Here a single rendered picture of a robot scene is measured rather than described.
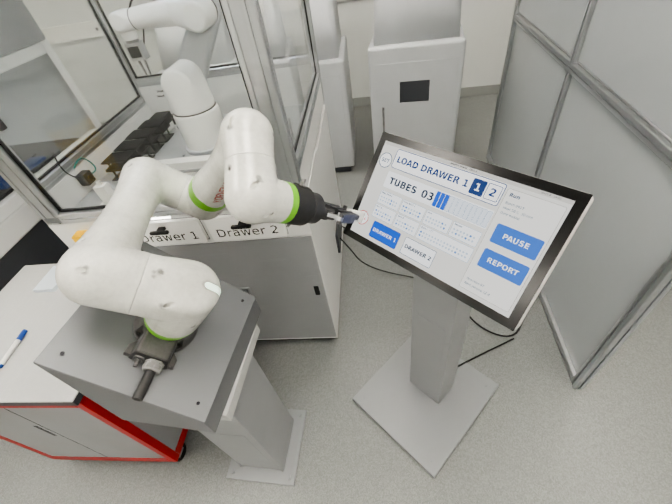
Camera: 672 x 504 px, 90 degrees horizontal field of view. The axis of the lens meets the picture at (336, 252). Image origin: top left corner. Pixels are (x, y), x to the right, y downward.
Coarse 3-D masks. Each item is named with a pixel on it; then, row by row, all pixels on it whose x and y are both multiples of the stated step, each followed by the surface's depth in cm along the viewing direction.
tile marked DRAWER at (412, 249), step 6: (408, 240) 88; (414, 240) 87; (402, 246) 89; (408, 246) 88; (414, 246) 87; (420, 246) 86; (426, 246) 85; (402, 252) 89; (408, 252) 88; (414, 252) 87; (420, 252) 86; (426, 252) 85; (432, 252) 84; (414, 258) 87; (420, 258) 86; (426, 258) 85; (432, 258) 84; (426, 264) 85
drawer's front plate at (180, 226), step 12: (156, 228) 127; (168, 228) 127; (180, 228) 127; (192, 228) 126; (144, 240) 132; (156, 240) 132; (168, 240) 131; (180, 240) 131; (192, 240) 131; (204, 240) 130
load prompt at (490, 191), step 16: (400, 160) 90; (416, 160) 87; (432, 160) 85; (416, 176) 87; (432, 176) 84; (448, 176) 82; (464, 176) 79; (480, 176) 77; (464, 192) 79; (480, 192) 77; (496, 192) 75
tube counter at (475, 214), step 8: (424, 184) 86; (424, 192) 86; (432, 192) 84; (440, 192) 83; (424, 200) 86; (432, 200) 84; (440, 200) 83; (448, 200) 82; (456, 200) 80; (464, 200) 79; (440, 208) 83; (448, 208) 82; (456, 208) 80; (464, 208) 79; (472, 208) 78; (480, 208) 77; (456, 216) 80; (464, 216) 79; (472, 216) 78; (480, 216) 77; (488, 216) 76; (480, 224) 77
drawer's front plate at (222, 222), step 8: (224, 216) 122; (232, 216) 122; (208, 224) 124; (216, 224) 124; (224, 224) 124; (232, 224) 124; (256, 224) 123; (264, 224) 123; (272, 224) 123; (280, 224) 123; (216, 232) 127; (232, 232) 127; (240, 232) 126; (248, 232) 126; (256, 232) 126; (264, 232) 126; (280, 232) 126; (216, 240) 130; (224, 240) 130
